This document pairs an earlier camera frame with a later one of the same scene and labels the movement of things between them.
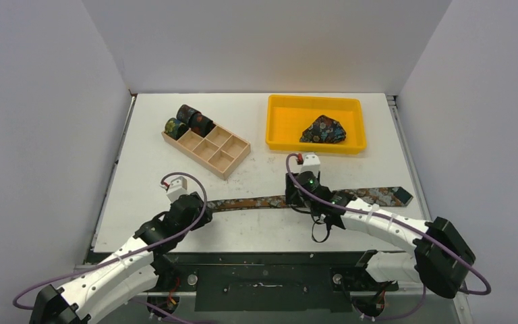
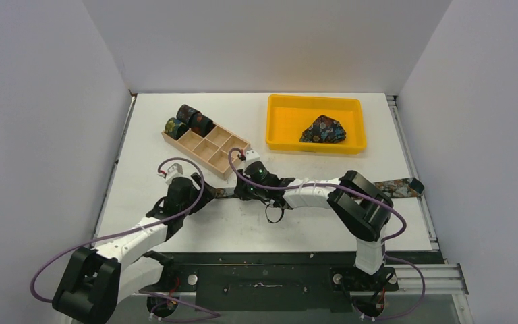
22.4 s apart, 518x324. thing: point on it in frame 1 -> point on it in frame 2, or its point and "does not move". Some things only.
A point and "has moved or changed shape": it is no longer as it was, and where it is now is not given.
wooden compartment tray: (220, 151) does not move
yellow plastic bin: (288, 116) does not move
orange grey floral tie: (398, 195) has moved or changed shape
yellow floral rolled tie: (175, 128) does not move
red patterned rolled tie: (200, 123) does not move
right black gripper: (295, 196) -> (244, 188)
